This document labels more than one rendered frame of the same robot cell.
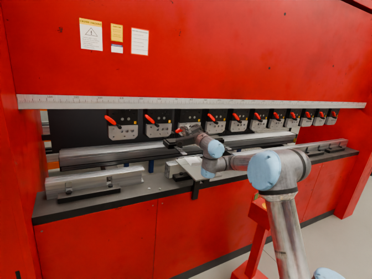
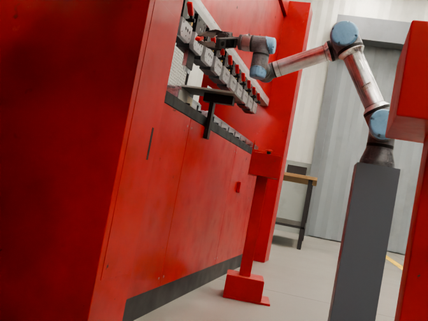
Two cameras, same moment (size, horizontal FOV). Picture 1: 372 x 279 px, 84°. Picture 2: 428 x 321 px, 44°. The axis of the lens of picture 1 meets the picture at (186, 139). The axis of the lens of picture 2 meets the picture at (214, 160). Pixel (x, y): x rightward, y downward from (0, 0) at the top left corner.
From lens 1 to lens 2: 2.05 m
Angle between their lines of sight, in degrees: 50
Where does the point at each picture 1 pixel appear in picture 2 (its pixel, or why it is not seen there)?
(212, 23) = not seen: outside the picture
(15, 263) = (155, 113)
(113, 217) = (169, 121)
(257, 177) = (344, 36)
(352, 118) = (256, 120)
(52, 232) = not seen: hidden behind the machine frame
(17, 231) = (168, 65)
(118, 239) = (163, 164)
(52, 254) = not seen: hidden behind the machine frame
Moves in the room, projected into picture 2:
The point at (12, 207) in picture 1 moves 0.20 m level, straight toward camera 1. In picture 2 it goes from (174, 30) to (237, 42)
